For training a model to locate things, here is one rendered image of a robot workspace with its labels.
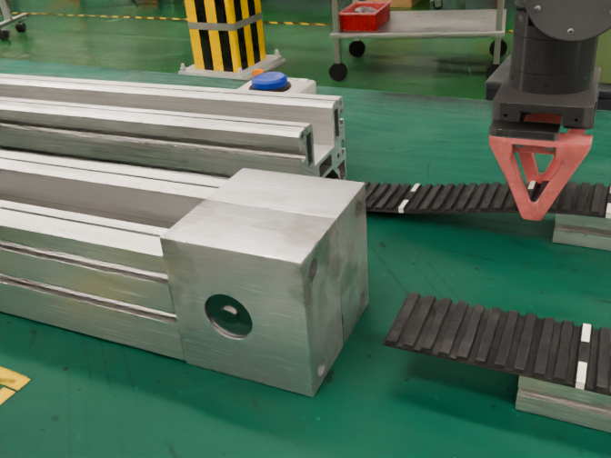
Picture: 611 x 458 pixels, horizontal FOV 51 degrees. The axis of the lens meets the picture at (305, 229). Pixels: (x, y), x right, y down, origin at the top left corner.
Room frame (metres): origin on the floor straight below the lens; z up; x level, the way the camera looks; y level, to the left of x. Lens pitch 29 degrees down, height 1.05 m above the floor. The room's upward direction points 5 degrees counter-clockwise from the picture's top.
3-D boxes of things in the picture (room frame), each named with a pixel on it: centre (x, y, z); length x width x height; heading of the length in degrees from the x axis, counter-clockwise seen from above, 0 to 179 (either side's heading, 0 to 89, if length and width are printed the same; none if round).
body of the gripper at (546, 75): (0.45, -0.19, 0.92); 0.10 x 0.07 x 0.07; 154
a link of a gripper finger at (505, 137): (0.44, -0.18, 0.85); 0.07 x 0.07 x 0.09; 64
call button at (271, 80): (0.70, 0.03, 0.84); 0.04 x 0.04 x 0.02
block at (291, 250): (0.35, 0.02, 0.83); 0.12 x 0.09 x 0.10; 153
